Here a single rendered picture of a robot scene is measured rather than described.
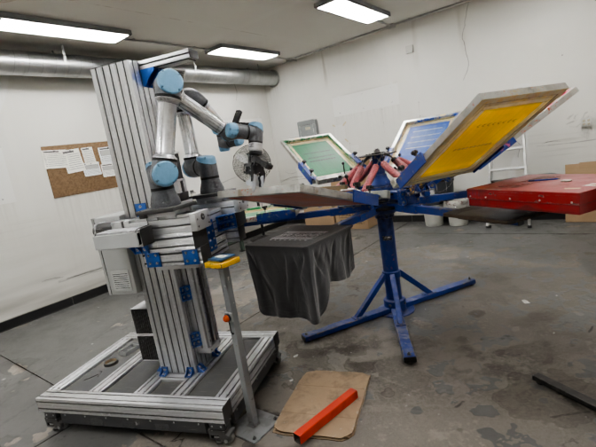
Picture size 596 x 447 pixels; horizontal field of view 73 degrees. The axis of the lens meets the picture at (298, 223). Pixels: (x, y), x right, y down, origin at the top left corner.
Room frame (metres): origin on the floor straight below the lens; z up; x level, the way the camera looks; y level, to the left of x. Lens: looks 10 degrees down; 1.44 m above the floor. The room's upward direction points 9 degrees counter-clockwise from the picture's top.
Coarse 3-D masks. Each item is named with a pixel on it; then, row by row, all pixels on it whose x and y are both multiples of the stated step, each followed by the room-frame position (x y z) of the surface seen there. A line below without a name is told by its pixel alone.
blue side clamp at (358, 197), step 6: (354, 192) 2.26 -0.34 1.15; (360, 192) 2.32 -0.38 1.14; (366, 192) 2.38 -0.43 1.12; (354, 198) 2.26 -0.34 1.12; (360, 198) 2.31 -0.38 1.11; (366, 198) 2.37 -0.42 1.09; (372, 198) 2.43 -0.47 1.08; (378, 198) 2.48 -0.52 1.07; (372, 204) 2.42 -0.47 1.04; (378, 204) 2.48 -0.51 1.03
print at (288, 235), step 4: (288, 232) 2.43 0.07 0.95; (292, 232) 2.41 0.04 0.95; (296, 232) 2.39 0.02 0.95; (300, 232) 2.37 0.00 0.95; (304, 232) 2.35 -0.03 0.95; (308, 232) 2.34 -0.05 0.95; (312, 232) 2.32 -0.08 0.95; (316, 232) 2.30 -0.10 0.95; (320, 232) 2.28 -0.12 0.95; (324, 232) 2.27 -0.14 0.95; (276, 236) 2.38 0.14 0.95; (280, 236) 2.36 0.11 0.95; (284, 236) 2.34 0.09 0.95; (288, 236) 2.32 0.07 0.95; (292, 236) 2.31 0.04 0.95; (296, 236) 2.29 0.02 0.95; (300, 236) 2.27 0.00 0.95; (304, 236) 2.26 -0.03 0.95; (308, 236) 2.24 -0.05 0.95; (312, 236) 2.22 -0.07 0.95; (316, 236) 2.21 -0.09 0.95
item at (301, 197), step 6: (282, 198) 2.22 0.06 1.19; (288, 198) 2.21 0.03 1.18; (294, 198) 2.21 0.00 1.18; (300, 198) 2.20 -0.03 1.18; (306, 198) 2.20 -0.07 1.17; (312, 198) 2.19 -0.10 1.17; (318, 198) 2.18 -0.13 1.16; (324, 198) 2.18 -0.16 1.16; (330, 198) 2.17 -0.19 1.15; (330, 204) 2.56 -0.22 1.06; (336, 204) 2.56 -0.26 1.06; (342, 204) 2.55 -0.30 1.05; (348, 204) 2.54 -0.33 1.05; (354, 204) 2.54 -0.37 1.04
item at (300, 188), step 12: (228, 192) 2.21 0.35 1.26; (240, 192) 2.15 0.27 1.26; (252, 192) 2.10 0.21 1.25; (264, 192) 2.04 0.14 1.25; (276, 192) 1.99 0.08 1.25; (288, 192) 1.95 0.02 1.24; (300, 192) 1.95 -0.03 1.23; (312, 192) 1.97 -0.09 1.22; (324, 192) 2.05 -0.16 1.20; (336, 192) 2.14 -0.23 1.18; (348, 192) 2.23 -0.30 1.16; (276, 204) 2.63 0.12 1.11; (360, 204) 2.53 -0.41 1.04
